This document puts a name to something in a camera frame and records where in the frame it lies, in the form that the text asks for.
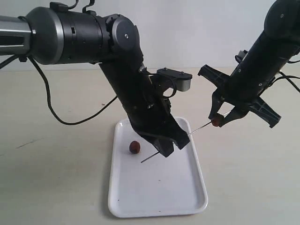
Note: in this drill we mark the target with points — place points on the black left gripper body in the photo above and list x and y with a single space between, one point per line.
144 105

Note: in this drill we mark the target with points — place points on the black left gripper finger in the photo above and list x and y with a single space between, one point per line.
173 131
163 144

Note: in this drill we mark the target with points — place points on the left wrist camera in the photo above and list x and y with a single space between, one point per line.
166 78

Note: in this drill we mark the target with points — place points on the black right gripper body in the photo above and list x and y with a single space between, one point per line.
244 86

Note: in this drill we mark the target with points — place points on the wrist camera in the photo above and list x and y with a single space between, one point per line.
166 78
240 56

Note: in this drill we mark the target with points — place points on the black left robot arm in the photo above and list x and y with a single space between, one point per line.
59 35

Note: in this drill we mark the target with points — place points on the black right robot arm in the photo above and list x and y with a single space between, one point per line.
282 24

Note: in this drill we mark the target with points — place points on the red ball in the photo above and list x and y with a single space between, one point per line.
134 147
217 120

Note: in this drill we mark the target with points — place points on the white rectangular plastic tray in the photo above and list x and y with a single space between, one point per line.
161 186

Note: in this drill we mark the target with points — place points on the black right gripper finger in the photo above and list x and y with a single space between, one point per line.
235 114
217 101

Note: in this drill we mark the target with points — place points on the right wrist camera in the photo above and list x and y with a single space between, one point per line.
240 56

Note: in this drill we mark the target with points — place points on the thin metal skewer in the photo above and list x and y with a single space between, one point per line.
188 135

